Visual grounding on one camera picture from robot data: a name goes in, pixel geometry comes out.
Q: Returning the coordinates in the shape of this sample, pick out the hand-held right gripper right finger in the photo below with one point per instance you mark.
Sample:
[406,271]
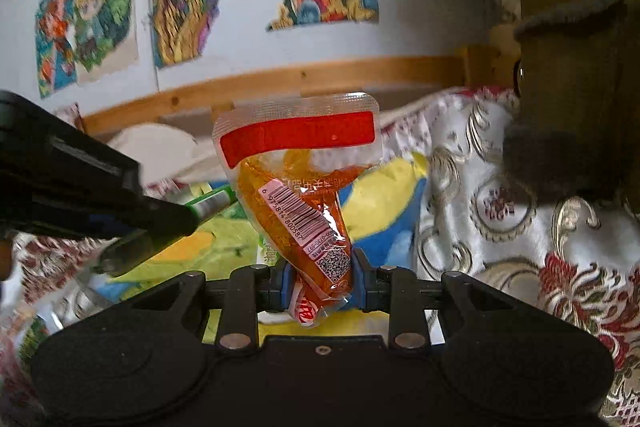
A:
[358,279]

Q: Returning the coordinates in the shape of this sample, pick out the orange snack packet red band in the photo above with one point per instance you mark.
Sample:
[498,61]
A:
[295,217]

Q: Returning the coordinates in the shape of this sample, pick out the cream pillow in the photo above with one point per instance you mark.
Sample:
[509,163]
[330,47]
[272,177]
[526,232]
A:
[160,152]

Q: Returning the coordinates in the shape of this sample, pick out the blond cartoon child wall poster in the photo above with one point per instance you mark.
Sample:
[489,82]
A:
[102,17]

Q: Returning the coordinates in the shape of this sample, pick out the wooden bed frame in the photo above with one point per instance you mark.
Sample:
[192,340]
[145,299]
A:
[300,79]

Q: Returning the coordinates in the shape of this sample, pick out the olive coat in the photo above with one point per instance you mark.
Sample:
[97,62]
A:
[575,57]

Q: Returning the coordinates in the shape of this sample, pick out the orange girl wall poster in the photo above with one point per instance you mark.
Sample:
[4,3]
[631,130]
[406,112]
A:
[52,42]

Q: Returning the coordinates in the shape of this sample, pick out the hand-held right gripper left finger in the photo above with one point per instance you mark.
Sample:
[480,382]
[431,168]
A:
[284,289]

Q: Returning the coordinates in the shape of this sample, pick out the green white snack packet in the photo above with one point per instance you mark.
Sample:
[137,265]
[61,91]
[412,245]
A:
[215,202]

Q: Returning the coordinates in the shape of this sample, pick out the floral satin blanket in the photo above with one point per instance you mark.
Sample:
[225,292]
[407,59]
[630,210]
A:
[500,232]

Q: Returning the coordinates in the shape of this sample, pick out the grey box colourful lining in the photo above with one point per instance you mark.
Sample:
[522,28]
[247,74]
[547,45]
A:
[395,217]

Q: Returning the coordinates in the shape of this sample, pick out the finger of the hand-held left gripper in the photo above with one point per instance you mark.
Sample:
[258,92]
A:
[127,257]
[170,214]

